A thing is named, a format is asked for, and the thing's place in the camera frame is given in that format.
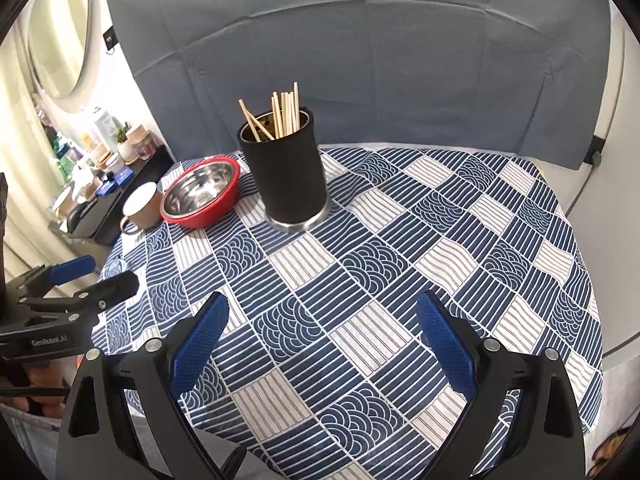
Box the black side cabinet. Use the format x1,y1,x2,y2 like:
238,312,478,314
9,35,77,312
50,145,176,248

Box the grey cable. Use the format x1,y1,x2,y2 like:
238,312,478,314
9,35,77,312
564,162,598,218

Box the white pot with plant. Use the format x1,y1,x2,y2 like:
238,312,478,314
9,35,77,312
114,122,136,163

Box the red steel bowl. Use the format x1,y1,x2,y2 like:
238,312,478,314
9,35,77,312
160,156,242,229

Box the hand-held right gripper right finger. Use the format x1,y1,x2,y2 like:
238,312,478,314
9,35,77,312
416,290,587,480

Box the orange brown cloth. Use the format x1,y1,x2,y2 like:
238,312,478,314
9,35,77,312
590,427,636,480

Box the pale carton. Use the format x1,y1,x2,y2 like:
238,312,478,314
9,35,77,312
92,107,113,143

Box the grey backdrop cloth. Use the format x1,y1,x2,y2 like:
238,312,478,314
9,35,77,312
104,0,613,171

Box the person's grey trousers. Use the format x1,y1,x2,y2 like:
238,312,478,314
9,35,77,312
0,402,241,480

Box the oval wall mirror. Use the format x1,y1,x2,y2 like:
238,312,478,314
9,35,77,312
26,0,101,101

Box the beige mug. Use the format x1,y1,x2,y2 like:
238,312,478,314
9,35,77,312
119,181,165,236

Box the pink jar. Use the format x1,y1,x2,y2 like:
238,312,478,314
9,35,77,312
134,127,158,161

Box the person's left hand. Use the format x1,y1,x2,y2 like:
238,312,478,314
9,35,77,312
0,367,68,418

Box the beige curtain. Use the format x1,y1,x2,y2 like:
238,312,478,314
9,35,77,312
0,25,71,286

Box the group of wooden chopsticks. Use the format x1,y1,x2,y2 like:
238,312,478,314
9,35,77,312
238,81,301,142

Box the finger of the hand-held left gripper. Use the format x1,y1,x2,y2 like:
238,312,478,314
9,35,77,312
20,254,97,291
19,270,140,322

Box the blue patterned tablecloth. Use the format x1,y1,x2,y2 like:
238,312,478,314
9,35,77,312
97,146,603,480

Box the black utensil holder cup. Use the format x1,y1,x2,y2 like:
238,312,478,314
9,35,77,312
236,106,330,232

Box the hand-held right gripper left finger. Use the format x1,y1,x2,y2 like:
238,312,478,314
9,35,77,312
56,291,231,480

